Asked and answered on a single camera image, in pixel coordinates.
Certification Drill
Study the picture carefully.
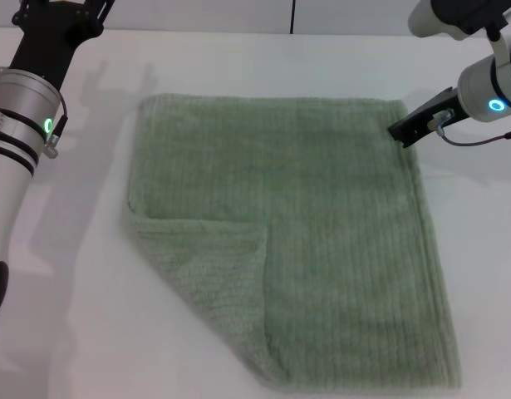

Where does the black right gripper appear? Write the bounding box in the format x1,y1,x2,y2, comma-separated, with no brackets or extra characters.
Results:
389,86,469,150

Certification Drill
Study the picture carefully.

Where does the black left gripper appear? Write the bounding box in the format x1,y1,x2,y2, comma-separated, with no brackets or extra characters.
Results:
9,0,115,91

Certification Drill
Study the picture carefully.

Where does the green ribbed towel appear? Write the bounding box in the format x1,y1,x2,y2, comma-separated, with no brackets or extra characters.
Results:
125,94,464,392

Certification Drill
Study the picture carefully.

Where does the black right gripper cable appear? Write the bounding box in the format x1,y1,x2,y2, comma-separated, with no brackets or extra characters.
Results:
427,109,511,147

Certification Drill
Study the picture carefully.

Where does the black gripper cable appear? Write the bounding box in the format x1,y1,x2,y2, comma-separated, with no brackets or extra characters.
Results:
42,96,70,160
427,109,511,147

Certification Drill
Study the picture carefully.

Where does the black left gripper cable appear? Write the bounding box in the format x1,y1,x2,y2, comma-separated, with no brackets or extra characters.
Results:
42,96,70,160

